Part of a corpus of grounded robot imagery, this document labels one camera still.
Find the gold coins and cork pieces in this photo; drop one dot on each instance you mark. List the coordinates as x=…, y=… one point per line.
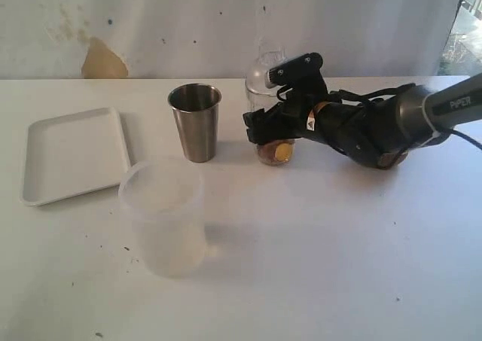
x=276, y=153

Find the stainless steel cup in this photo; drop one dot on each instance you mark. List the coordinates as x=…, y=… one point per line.
x=195, y=110

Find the clear dome lid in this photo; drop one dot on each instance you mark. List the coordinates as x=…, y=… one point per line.
x=270, y=54

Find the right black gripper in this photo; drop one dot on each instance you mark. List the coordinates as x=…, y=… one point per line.
x=295, y=114

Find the brown wooden cup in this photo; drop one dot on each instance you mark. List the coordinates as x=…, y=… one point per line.
x=389, y=160

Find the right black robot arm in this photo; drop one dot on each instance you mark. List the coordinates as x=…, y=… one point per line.
x=376, y=130

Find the white square tray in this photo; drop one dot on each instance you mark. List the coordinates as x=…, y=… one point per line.
x=73, y=154

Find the clear plastic shaker cup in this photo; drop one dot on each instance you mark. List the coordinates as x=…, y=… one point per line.
x=260, y=101

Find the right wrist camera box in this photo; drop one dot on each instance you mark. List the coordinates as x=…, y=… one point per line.
x=294, y=70

